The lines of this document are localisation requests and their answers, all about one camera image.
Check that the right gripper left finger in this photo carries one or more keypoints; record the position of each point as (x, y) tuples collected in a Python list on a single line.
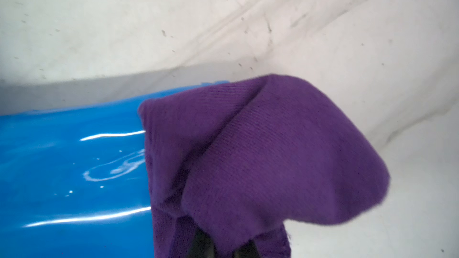
[(202, 246)]

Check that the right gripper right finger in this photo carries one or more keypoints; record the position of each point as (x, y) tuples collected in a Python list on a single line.
[(248, 250)]

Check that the purple cloth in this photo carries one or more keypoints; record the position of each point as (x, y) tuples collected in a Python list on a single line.
[(237, 160)]

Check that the blue rubber boot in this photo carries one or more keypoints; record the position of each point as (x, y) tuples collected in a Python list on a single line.
[(74, 183)]

